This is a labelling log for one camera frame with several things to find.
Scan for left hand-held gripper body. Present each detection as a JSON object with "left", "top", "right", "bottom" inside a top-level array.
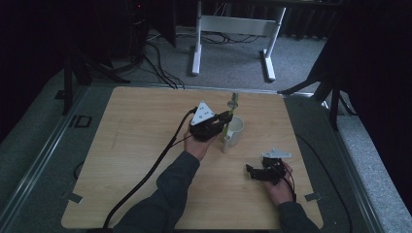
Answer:
[{"left": 189, "top": 100, "right": 225, "bottom": 143}]

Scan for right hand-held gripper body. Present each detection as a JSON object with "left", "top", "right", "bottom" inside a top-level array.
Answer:
[{"left": 260, "top": 148, "right": 292, "bottom": 186}]

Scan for white cup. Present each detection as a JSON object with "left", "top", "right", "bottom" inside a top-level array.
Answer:
[{"left": 221, "top": 115, "right": 246, "bottom": 154}]

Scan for green toothbrush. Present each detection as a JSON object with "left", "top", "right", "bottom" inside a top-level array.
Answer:
[{"left": 222, "top": 92, "right": 240, "bottom": 141}]

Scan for person's left hand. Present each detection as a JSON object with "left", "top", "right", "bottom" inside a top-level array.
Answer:
[{"left": 183, "top": 130, "right": 217, "bottom": 162}]

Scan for person's right hand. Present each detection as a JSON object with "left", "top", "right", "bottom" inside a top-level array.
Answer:
[{"left": 262, "top": 162, "right": 294, "bottom": 208}]

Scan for grey tape strip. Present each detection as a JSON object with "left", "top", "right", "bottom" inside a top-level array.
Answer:
[
  {"left": 62, "top": 190, "right": 85, "bottom": 205},
  {"left": 303, "top": 192, "right": 324, "bottom": 203}
]

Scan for black metal stand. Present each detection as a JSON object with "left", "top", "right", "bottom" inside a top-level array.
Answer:
[
  {"left": 53, "top": 48, "right": 131, "bottom": 117},
  {"left": 277, "top": 32, "right": 358, "bottom": 131}
]

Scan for dark computer tower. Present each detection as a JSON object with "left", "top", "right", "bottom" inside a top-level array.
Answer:
[{"left": 125, "top": 0, "right": 151, "bottom": 62}]

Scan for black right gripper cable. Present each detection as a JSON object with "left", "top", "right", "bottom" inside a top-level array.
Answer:
[{"left": 281, "top": 163, "right": 297, "bottom": 204}]

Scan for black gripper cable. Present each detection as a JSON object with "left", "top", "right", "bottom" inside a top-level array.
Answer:
[
  {"left": 102, "top": 107, "right": 199, "bottom": 231},
  {"left": 281, "top": 163, "right": 297, "bottom": 204}
]

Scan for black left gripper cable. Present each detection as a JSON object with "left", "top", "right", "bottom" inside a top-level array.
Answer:
[{"left": 102, "top": 107, "right": 199, "bottom": 231}]

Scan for thin black floor cable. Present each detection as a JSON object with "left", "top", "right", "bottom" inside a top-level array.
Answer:
[{"left": 294, "top": 133, "right": 355, "bottom": 233}]

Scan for black floor cables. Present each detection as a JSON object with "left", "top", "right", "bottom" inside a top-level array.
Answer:
[{"left": 142, "top": 30, "right": 261, "bottom": 90}]

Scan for white metal desk frame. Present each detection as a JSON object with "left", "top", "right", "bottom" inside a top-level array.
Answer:
[{"left": 190, "top": 0, "right": 288, "bottom": 83}]

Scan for black square frame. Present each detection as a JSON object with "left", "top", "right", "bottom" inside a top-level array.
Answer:
[{"left": 68, "top": 114, "right": 93, "bottom": 129}]

